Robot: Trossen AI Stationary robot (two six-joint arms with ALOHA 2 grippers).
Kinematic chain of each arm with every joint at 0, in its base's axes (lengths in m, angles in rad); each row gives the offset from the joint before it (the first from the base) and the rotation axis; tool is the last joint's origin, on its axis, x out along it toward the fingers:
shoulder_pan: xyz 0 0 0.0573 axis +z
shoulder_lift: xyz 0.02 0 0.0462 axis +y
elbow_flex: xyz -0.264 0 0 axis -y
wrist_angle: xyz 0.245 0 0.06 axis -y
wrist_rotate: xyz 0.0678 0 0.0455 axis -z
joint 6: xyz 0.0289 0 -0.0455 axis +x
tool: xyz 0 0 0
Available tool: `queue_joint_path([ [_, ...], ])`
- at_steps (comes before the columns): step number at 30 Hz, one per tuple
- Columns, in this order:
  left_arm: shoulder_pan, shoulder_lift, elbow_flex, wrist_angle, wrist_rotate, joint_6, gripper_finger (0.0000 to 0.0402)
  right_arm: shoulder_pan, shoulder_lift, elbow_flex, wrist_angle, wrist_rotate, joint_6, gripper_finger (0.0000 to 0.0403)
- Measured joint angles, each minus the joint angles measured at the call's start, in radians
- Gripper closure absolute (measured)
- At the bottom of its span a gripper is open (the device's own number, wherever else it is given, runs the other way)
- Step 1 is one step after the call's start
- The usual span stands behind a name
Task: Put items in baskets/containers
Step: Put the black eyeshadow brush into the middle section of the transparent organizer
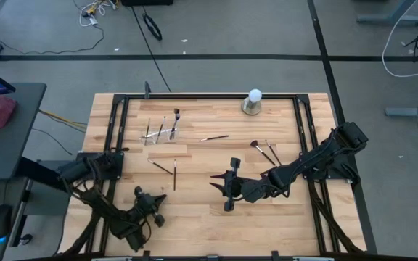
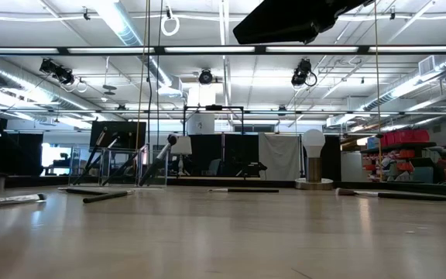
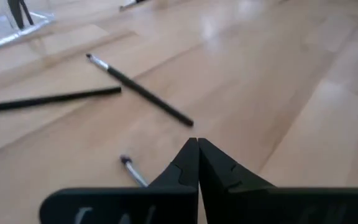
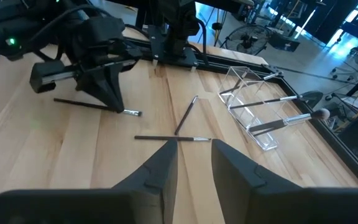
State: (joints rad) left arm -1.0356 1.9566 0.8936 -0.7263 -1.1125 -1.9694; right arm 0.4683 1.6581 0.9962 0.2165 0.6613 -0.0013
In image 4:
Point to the black aluminium table frame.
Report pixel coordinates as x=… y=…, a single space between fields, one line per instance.
x=353 y=160

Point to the large fluffy powder makeup brush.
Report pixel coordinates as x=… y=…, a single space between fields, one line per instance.
x=291 y=119

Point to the clear acrylic brush organizer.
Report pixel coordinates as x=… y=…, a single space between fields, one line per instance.
x=266 y=144

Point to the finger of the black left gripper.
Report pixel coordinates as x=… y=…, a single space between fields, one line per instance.
x=120 y=90
x=99 y=87

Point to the black floor fan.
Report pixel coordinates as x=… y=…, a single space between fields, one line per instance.
x=247 y=39

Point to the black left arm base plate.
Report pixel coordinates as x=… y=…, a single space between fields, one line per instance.
x=158 y=46

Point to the black partition panel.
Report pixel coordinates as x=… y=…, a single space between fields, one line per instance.
x=331 y=18

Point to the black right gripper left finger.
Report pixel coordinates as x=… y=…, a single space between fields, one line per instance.
x=160 y=174

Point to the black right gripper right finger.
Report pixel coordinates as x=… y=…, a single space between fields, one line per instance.
x=235 y=177

